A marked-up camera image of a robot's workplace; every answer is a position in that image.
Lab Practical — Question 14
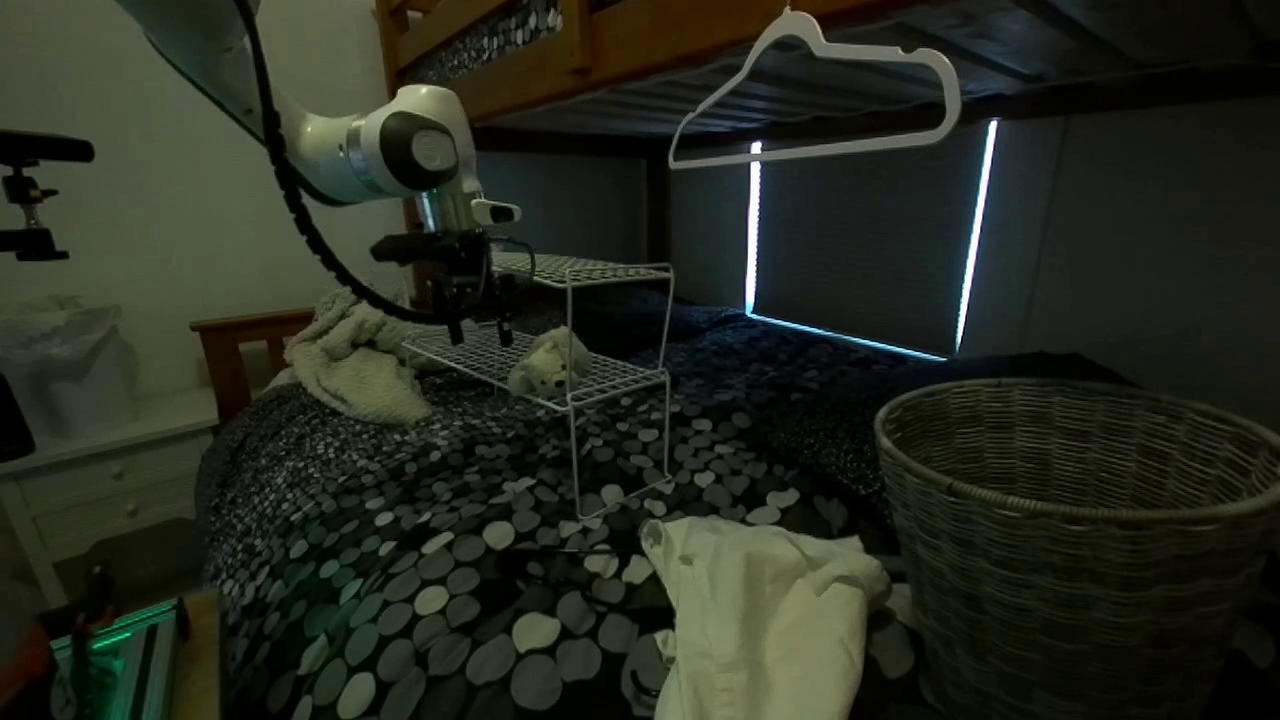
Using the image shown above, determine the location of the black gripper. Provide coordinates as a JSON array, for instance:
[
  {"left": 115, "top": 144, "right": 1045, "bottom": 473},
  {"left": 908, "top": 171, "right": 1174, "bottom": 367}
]
[{"left": 370, "top": 231, "right": 536, "bottom": 349}]

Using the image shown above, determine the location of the white stuffed toy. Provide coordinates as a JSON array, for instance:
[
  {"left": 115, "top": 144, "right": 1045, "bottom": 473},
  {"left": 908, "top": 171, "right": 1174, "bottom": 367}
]
[{"left": 507, "top": 327, "right": 590, "bottom": 397}]

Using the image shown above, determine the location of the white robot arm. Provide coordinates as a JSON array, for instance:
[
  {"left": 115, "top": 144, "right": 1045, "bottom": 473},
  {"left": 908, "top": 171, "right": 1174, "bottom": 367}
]
[{"left": 115, "top": 0, "right": 519, "bottom": 344}]

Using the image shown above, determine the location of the cream crumpled blanket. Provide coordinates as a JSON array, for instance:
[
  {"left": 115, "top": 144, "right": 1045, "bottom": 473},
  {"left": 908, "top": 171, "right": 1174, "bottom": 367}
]
[{"left": 270, "top": 291, "right": 431, "bottom": 425}]

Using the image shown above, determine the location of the wooden bed headboard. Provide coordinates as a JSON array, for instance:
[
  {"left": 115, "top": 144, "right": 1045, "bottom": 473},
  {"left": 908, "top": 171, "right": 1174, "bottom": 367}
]
[{"left": 191, "top": 312, "right": 312, "bottom": 425}]

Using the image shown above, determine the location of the black dotted bedspread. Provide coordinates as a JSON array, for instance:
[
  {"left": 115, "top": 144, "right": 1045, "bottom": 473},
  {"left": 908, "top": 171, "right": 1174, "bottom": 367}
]
[{"left": 197, "top": 309, "right": 1103, "bottom": 720}]

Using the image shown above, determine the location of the dark roller window blind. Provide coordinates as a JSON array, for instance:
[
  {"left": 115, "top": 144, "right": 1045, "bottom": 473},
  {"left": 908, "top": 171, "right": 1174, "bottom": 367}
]
[{"left": 664, "top": 117, "right": 998, "bottom": 359}]

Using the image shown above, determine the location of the white bag on nightstand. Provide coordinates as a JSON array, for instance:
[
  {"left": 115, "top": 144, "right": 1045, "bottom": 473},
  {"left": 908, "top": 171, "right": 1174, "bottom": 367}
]
[{"left": 0, "top": 304, "right": 135, "bottom": 442}]

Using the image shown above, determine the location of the white plastic clothes hanger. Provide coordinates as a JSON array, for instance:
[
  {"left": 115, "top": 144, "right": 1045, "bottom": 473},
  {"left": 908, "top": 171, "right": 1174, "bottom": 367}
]
[{"left": 668, "top": 8, "right": 964, "bottom": 171}]

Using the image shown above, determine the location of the white cloth in front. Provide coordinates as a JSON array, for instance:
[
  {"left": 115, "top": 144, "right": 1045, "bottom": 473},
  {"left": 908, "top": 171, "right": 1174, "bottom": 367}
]
[{"left": 640, "top": 514, "right": 892, "bottom": 720}]

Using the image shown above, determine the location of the white nightstand drawer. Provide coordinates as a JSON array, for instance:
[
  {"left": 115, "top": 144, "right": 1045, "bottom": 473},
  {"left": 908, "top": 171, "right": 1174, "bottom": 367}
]
[{"left": 0, "top": 386, "right": 217, "bottom": 603}]

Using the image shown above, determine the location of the green lit device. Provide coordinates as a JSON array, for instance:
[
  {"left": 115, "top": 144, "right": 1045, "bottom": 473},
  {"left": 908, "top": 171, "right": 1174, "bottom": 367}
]
[{"left": 51, "top": 599, "right": 186, "bottom": 720}]

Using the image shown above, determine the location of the grey wicker basket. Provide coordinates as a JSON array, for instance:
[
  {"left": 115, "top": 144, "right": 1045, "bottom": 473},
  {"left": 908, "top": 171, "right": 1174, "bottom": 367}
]
[{"left": 874, "top": 377, "right": 1280, "bottom": 720}]

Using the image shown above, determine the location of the white wire two-tier shelf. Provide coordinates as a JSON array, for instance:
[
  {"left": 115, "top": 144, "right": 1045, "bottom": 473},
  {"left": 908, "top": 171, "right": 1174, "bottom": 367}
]
[{"left": 402, "top": 251, "right": 676, "bottom": 474}]

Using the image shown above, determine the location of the wooden bunk bed frame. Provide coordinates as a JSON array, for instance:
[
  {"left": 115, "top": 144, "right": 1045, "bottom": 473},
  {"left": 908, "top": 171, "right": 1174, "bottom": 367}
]
[{"left": 370, "top": 0, "right": 1280, "bottom": 159}]

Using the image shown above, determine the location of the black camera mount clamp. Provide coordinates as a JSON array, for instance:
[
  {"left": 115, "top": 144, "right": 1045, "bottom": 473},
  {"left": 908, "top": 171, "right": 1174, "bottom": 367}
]
[{"left": 0, "top": 126, "right": 96, "bottom": 261}]

